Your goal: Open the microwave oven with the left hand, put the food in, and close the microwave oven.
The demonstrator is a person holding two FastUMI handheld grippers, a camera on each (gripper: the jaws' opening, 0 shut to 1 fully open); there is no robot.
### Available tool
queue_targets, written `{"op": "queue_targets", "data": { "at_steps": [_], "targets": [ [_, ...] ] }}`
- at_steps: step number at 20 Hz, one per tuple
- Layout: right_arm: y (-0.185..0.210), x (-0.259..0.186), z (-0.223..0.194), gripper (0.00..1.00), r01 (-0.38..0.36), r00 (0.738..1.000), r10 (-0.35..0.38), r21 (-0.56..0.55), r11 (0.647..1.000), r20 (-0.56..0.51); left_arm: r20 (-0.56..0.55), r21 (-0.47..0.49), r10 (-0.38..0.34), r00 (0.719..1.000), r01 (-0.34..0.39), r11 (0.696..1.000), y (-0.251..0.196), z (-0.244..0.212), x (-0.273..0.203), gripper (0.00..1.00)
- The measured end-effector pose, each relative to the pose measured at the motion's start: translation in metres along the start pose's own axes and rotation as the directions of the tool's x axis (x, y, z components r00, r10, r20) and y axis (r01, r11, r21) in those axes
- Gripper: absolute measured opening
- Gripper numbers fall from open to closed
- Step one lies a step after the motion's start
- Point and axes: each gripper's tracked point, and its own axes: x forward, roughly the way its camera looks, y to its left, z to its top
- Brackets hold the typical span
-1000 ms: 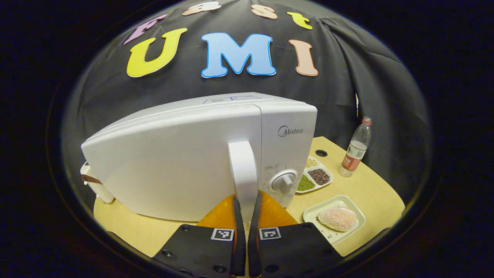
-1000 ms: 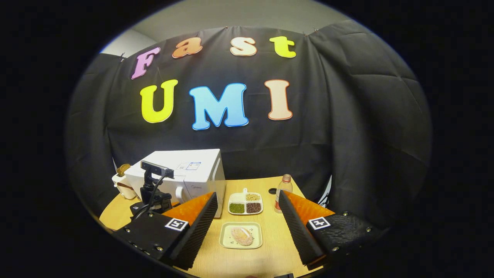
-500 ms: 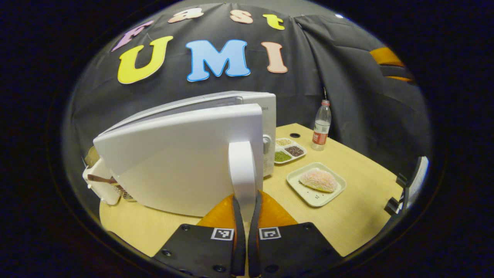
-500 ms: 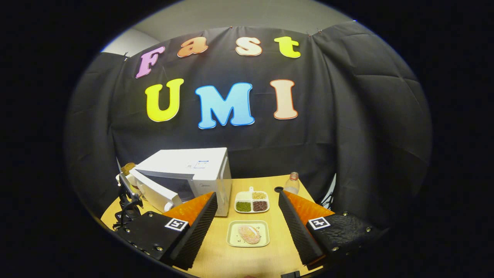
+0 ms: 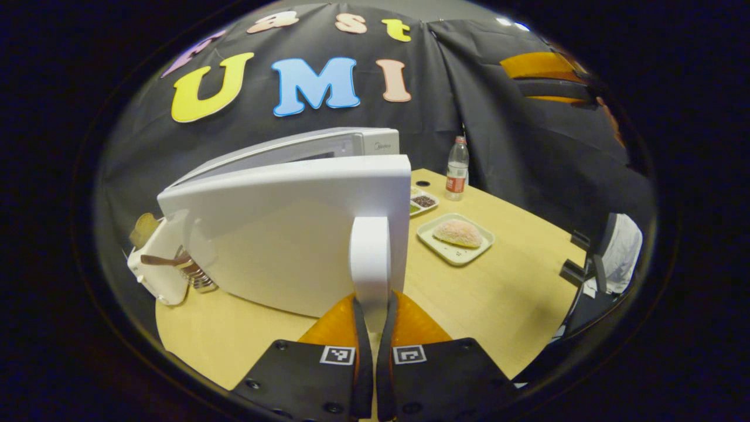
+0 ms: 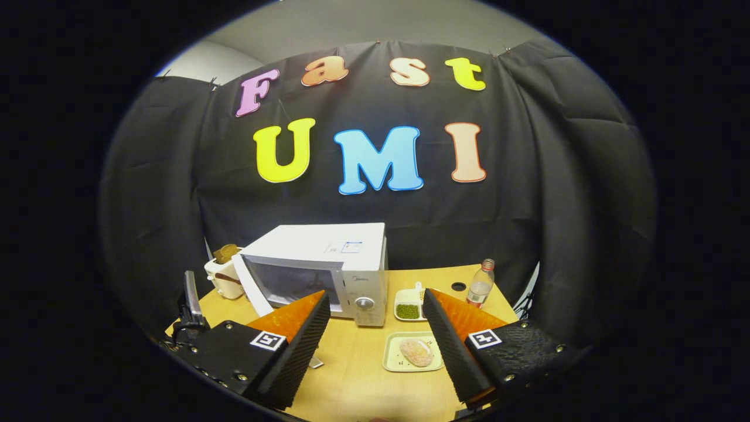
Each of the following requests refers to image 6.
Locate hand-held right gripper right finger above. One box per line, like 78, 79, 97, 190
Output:
423, 287, 581, 405

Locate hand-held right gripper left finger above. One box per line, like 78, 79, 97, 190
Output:
173, 290, 332, 411

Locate crumb-coated cream bun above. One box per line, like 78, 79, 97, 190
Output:
400, 339, 434, 367

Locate white microwave oven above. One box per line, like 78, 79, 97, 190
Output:
231, 223, 388, 369

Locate white toaster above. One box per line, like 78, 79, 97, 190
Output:
204, 252, 247, 300

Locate pale green square plate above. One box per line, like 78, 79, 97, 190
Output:
383, 332, 444, 373

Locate white divided bean dish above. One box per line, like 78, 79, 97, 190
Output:
394, 282, 427, 322

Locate clear plastic water bottle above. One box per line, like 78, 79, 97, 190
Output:
466, 258, 496, 309

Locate black backdrop cloth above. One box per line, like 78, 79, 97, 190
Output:
100, 38, 657, 346

